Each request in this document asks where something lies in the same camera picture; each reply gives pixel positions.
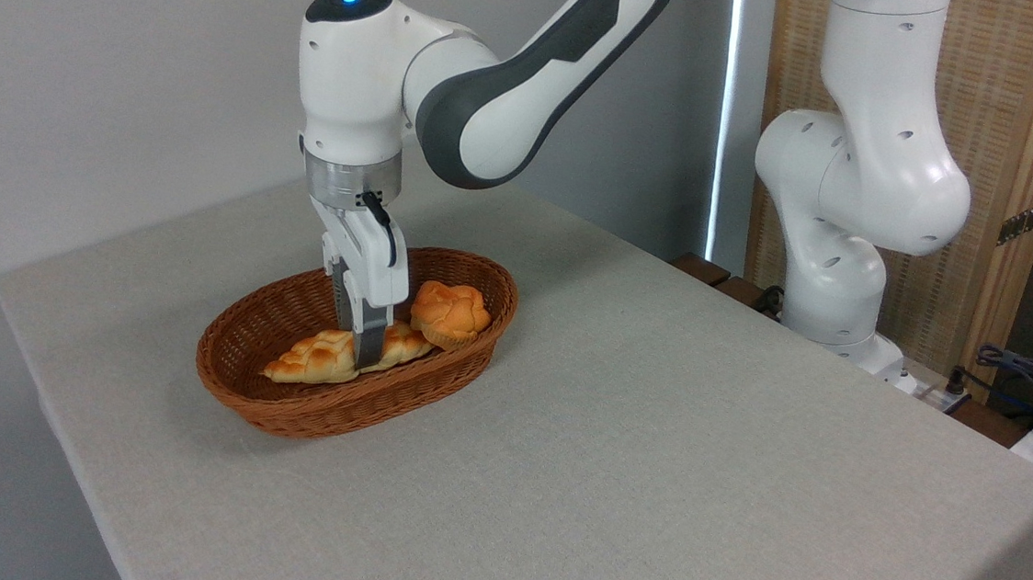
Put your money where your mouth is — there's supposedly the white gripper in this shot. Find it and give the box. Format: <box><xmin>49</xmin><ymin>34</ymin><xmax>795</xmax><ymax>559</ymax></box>
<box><xmin>296</xmin><ymin>196</ymin><xmax>419</xmax><ymax>375</ymax></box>

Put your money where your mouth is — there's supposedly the long braided bread loaf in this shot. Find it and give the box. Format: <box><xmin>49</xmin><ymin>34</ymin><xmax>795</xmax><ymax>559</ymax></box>
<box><xmin>260</xmin><ymin>310</ymin><xmax>438</xmax><ymax>396</ymax></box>

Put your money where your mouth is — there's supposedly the round muffin-shaped bread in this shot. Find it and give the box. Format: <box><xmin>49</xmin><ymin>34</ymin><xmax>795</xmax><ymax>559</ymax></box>
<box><xmin>407</xmin><ymin>279</ymin><xmax>495</xmax><ymax>355</ymax></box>

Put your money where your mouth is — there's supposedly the brown wicker oval basket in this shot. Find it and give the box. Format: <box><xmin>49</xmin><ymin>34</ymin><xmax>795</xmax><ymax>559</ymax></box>
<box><xmin>190</xmin><ymin>230</ymin><xmax>523</xmax><ymax>456</ymax></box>

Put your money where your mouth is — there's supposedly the bright vertical window strip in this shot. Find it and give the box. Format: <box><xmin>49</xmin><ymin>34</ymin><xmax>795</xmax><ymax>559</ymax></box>
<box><xmin>705</xmin><ymin>0</ymin><xmax>745</xmax><ymax>264</ymax></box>

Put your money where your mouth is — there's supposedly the white power strip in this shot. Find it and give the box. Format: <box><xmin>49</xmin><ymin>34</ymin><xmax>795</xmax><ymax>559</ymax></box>
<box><xmin>896</xmin><ymin>361</ymin><xmax>974</xmax><ymax>415</ymax></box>

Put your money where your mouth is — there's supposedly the metal screen hinge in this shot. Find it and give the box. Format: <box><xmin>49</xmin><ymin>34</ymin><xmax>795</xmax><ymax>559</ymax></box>
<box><xmin>996</xmin><ymin>192</ymin><xmax>1033</xmax><ymax>249</ymax></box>

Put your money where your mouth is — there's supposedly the wooden rattan folding screen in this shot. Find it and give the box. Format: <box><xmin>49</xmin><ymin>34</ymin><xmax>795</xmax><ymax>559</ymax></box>
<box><xmin>737</xmin><ymin>0</ymin><xmax>1033</xmax><ymax>407</ymax></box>

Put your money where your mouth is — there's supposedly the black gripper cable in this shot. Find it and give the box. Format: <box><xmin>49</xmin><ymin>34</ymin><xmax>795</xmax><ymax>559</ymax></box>
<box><xmin>354</xmin><ymin>189</ymin><xmax>404</xmax><ymax>269</ymax></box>

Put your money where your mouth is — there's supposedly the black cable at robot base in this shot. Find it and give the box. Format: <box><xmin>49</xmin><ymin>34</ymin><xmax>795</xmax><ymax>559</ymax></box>
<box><xmin>750</xmin><ymin>283</ymin><xmax>788</xmax><ymax>322</ymax></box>

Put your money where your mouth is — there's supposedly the black cable bundle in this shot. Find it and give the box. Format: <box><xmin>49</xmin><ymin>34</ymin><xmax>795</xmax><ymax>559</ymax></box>
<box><xmin>956</xmin><ymin>341</ymin><xmax>1033</xmax><ymax>426</ymax></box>

